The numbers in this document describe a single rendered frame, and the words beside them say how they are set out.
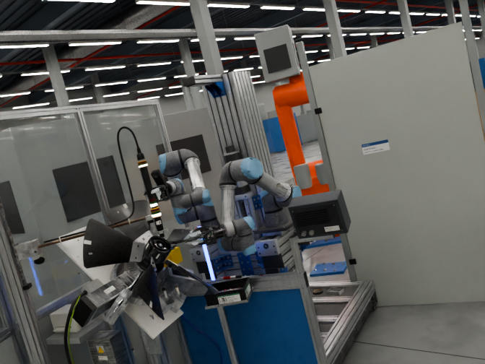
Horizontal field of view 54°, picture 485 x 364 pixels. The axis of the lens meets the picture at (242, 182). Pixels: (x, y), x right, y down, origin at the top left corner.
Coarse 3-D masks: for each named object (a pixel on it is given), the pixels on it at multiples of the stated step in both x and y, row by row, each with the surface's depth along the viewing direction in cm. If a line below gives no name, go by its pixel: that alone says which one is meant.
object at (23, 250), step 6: (30, 240) 228; (36, 240) 226; (18, 246) 222; (24, 246) 223; (30, 246) 223; (36, 246) 224; (18, 252) 222; (24, 252) 223; (30, 252) 223; (18, 258) 224; (24, 258) 223
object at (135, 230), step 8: (144, 200) 250; (120, 208) 245; (128, 208) 245; (136, 208) 245; (144, 208) 245; (112, 216) 241; (120, 216) 241; (128, 216) 241; (136, 216) 241; (144, 216) 241; (128, 224) 238; (136, 224) 237; (144, 224) 237; (128, 232) 236; (136, 232) 235; (144, 232) 234
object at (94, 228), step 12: (96, 228) 212; (108, 228) 216; (96, 240) 210; (108, 240) 214; (120, 240) 217; (132, 240) 221; (84, 252) 206; (96, 252) 209; (108, 252) 213; (120, 252) 217; (84, 264) 204; (96, 264) 208; (108, 264) 213
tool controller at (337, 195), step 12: (324, 192) 237; (336, 192) 232; (300, 204) 234; (312, 204) 230; (324, 204) 228; (336, 204) 226; (300, 216) 235; (312, 216) 233; (324, 216) 230; (336, 216) 228; (348, 216) 236; (300, 228) 239; (312, 228) 236; (324, 228) 234; (336, 228) 231; (348, 228) 232
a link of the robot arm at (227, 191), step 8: (224, 168) 255; (224, 176) 255; (224, 184) 256; (232, 184) 256; (224, 192) 256; (232, 192) 257; (224, 200) 255; (232, 200) 256; (224, 208) 255; (232, 208) 255; (224, 216) 254; (232, 216) 254; (224, 240) 252; (224, 248) 252; (232, 248) 249
